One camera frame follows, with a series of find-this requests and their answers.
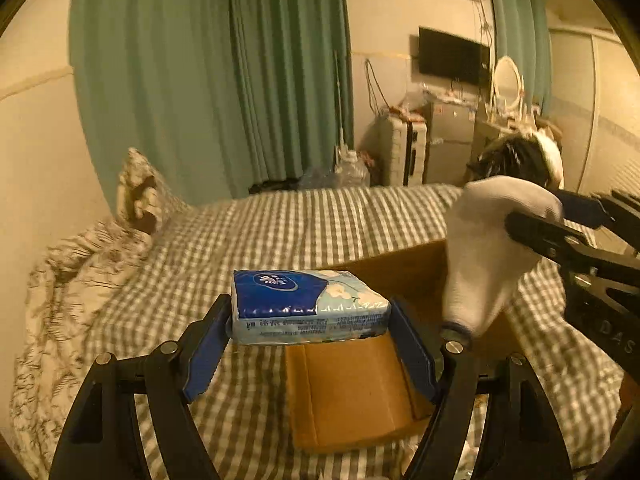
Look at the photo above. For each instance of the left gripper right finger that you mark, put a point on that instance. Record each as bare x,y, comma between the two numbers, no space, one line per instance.
521,438

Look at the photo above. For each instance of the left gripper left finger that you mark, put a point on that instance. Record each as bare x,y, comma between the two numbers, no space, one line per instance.
101,437

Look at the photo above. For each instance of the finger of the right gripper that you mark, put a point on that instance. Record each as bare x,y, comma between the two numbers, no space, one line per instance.
616,211
560,244

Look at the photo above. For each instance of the white sock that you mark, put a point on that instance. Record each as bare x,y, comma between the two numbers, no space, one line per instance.
484,264

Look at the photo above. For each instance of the blue tissue pack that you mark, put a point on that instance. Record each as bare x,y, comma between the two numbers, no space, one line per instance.
304,307

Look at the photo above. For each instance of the oval white mirror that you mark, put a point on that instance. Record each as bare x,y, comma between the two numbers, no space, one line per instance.
507,86

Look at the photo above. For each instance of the grey cabinet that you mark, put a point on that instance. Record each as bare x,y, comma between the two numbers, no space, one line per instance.
450,129

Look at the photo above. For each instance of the floral patterned duvet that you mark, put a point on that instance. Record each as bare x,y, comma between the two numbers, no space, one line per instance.
66,290

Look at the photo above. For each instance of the white suitcase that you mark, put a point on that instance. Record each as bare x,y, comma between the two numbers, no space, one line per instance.
402,147

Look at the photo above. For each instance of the green curtain right window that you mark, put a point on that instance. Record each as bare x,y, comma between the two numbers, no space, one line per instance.
522,32

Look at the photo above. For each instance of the cardboard box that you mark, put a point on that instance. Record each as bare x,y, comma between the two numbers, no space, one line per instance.
356,394

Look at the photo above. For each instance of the clear water bottle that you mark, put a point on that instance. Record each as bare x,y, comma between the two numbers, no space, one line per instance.
350,171

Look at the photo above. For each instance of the floral pillow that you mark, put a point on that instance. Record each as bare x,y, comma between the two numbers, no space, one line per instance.
144,201

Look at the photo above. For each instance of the green curtain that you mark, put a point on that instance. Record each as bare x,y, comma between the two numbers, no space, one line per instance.
219,95

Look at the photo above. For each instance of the wall television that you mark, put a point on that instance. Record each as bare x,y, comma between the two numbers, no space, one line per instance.
453,58

